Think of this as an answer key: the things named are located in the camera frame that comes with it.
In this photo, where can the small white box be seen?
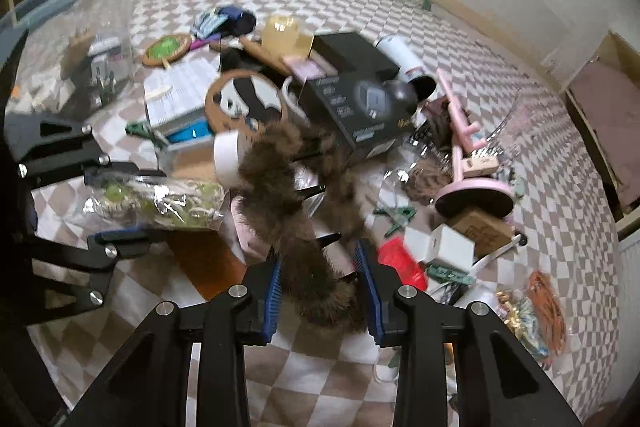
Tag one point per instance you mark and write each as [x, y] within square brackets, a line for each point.
[444, 246]

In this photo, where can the green clothes clip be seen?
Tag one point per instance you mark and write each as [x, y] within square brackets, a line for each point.
[399, 217]

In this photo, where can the white black tumbler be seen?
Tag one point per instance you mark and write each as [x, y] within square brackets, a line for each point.
[411, 68]

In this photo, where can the navy blue pouch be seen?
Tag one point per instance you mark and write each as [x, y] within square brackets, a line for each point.
[238, 22]

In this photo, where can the clear plastic storage bin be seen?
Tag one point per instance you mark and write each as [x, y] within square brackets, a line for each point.
[78, 55]

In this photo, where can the red packet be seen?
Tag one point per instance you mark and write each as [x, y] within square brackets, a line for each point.
[394, 254]

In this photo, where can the yellow translucent container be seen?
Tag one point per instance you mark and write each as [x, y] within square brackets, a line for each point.
[285, 35]

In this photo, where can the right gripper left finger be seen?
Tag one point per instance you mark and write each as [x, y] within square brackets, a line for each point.
[145, 382]

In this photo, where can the white lined notebook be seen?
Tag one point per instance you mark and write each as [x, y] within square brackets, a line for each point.
[175, 94]

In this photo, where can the blue foil packet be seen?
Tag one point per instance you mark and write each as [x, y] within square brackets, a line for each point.
[197, 129]

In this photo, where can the green frog cork coaster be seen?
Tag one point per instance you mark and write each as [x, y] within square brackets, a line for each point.
[166, 50]

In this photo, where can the white tape roll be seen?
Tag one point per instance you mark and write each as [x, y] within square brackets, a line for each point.
[229, 149]

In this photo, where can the brown furry tail toy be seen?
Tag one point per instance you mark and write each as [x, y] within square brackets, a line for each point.
[274, 209]

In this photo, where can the black product box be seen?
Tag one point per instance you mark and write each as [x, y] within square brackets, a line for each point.
[354, 103]

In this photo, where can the bag of rubber bands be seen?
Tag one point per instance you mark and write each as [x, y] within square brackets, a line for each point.
[156, 202]

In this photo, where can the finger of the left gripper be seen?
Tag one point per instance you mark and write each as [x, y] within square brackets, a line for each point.
[48, 149]
[49, 300]

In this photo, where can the pink stand toy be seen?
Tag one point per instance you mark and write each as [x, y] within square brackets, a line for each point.
[465, 189]

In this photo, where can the brown cardboard box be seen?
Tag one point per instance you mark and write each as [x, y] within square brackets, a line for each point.
[486, 231]

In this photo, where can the panda cork coaster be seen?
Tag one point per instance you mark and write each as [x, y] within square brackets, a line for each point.
[244, 101]

